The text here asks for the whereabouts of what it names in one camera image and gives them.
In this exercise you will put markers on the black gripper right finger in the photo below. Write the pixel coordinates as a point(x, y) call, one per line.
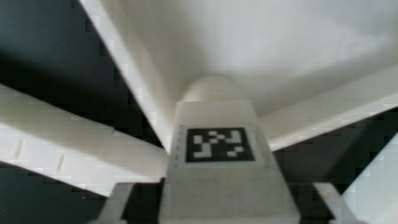
point(320, 204)

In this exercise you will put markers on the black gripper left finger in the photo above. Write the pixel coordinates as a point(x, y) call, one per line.
point(131, 205)

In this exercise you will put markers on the white table leg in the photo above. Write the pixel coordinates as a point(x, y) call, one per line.
point(224, 187)

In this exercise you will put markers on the white square tabletop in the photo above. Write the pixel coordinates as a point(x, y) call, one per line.
point(304, 50)

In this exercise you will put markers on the white L-shaped obstacle wall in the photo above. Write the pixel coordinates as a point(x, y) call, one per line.
point(81, 153)

